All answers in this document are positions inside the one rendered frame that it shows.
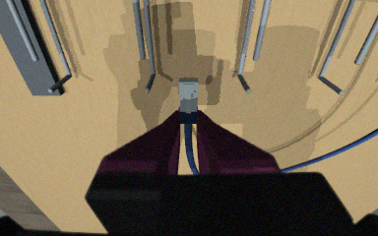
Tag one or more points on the blue patch cord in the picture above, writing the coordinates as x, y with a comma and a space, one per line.
191, 161

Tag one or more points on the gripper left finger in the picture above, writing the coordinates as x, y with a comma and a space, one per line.
149, 152

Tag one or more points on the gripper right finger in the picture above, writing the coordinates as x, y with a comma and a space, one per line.
228, 153

